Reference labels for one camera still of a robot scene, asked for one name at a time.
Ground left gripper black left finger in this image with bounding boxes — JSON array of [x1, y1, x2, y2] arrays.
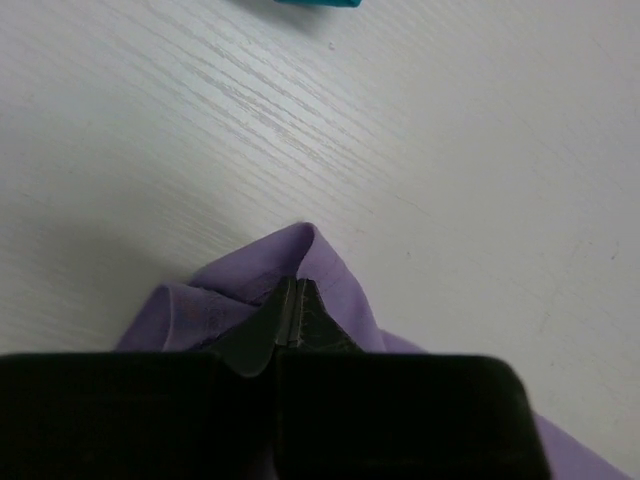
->
[[212, 277, 298, 378]]

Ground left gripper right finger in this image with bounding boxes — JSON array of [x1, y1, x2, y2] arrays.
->
[[288, 279, 362, 353]]

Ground purple t shirt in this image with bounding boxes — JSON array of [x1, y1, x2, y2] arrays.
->
[[117, 223, 621, 479]]

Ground teal t shirt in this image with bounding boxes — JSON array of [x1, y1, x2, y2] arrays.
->
[[275, 0, 362, 8]]

